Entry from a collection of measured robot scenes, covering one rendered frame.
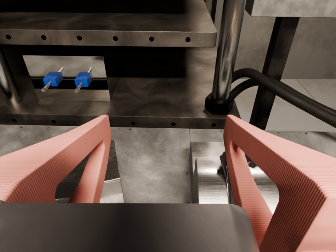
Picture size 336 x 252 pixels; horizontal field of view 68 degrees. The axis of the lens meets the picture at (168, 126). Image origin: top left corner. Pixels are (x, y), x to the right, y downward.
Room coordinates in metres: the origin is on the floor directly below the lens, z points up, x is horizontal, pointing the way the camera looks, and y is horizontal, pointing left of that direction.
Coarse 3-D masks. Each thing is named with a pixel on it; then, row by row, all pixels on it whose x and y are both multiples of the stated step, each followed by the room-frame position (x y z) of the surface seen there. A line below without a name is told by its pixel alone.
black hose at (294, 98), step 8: (240, 72) 0.76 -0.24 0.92; (248, 72) 0.74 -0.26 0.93; (256, 72) 0.72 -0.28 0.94; (232, 80) 0.78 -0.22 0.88; (256, 80) 0.70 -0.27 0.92; (264, 80) 0.68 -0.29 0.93; (272, 80) 0.67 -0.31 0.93; (272, 88) 0.65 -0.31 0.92; (280, 88) 0.64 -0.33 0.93; (280, 96) 0.63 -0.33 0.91; (288, 96) 0.61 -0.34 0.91; (296, 96) 0.61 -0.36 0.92; (296, 104) 0.59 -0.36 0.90
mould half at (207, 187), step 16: (192, 144) 0.47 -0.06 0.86; (208, 144) 0.47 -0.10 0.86; (192, 160) 0.41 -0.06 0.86; (208, 160) 0.34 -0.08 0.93; (192, 176) 0.37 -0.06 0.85; (208, 176) 0.30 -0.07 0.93; (224, 176) 0.30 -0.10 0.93; (256, 176) 0.30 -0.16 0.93; (192, 192) 0.35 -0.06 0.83; (208, 192) 0.27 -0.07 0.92; (224, 192) 0.27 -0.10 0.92; (272, 192) 0.27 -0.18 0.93; (272, 208) 0.25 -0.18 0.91
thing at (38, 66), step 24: (48, 48) 0.85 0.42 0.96; (72, 48) 0.86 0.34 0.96; (96, 48) 0.86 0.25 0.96; (120, 48) 1.05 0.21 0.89; (48, 72) 0.79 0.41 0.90; (72, 72) 0.79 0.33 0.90; (96, 72) 0.79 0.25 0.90; (120, 72) 1.00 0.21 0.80; (48, 96) 0.79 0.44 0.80; (72, 96) 0.79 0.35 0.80; (96, 96) 0.79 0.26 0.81
